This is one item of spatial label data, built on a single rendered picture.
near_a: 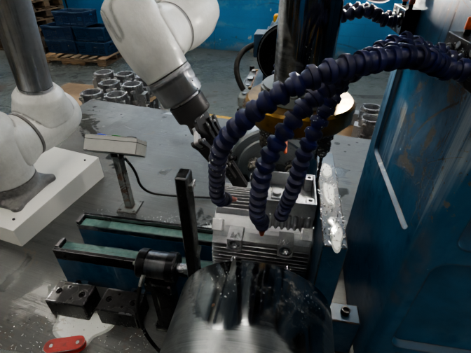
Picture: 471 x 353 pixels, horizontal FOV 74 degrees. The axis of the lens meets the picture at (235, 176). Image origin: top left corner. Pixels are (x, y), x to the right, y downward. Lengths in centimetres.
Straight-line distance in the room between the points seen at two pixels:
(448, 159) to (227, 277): 32
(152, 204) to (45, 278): 39
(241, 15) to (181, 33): 579
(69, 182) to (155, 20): 77
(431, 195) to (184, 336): 37
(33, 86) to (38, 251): 50
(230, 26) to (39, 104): 556
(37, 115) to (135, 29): 66
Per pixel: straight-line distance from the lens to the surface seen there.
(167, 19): 62
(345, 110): 51
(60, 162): 134
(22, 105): 120
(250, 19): 637
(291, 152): 84
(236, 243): 63
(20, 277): 108
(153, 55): 59
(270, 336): 41
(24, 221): 115
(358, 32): 615
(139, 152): 99
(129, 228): 91
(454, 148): 45
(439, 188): 47
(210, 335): 42
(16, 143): 114
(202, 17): 71
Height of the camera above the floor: 153
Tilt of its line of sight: 35 degrees down
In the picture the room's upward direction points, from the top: straight up
